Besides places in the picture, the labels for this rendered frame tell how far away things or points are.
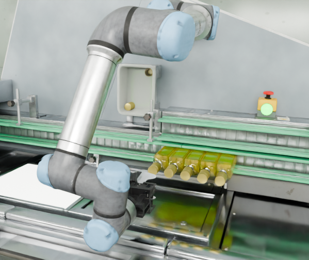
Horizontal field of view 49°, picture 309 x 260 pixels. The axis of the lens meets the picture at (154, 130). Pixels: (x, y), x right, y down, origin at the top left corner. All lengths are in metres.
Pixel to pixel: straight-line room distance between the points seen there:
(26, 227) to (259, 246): 0.72
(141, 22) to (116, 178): 0.37
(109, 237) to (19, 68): 1.28
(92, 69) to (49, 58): 0.95
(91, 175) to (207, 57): 0.86
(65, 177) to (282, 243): 0.70
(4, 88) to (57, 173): 1.14
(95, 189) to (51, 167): 0.12
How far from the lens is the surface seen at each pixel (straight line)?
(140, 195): 0.94
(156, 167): 1.16
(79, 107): 0.81
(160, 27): 0.81
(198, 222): 1.12
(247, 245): 1.11
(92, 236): 0.79
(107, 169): 0.74
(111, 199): 0.75
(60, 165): 0.80
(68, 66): 1.72
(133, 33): 0.83
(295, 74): 1.45
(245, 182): 1.42
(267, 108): 1.36
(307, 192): 1.43
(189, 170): 1.15
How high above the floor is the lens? 2.20
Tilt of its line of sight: 67 degrees down
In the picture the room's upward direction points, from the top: 125 degrees counter-clockwise
